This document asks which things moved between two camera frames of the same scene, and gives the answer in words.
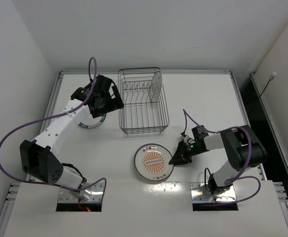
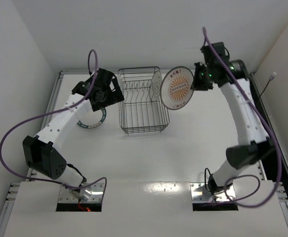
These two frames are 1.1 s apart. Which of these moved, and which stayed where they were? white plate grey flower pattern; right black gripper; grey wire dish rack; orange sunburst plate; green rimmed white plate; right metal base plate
Moved: orange sunburst plate; right black gripper
Stayed: grey wire dish rack; right metal base plate; white plate grey flower pattern; green rimmed white plate
